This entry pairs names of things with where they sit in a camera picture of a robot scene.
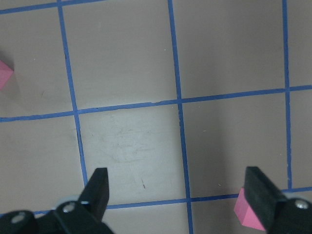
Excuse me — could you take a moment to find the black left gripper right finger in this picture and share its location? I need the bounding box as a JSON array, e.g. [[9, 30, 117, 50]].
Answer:
[[244, 166, 287, 231]]

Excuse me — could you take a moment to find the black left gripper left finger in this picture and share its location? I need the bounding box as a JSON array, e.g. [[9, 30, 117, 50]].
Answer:
[[78, 168, 108, 221]]

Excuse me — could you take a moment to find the pink foam cube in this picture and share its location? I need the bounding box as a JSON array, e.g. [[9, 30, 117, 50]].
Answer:
[[234, 187, 265, 231]]

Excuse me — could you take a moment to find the tall pink foam block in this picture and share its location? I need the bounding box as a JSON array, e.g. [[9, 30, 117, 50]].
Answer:
[[0, 60, 14, 90]]

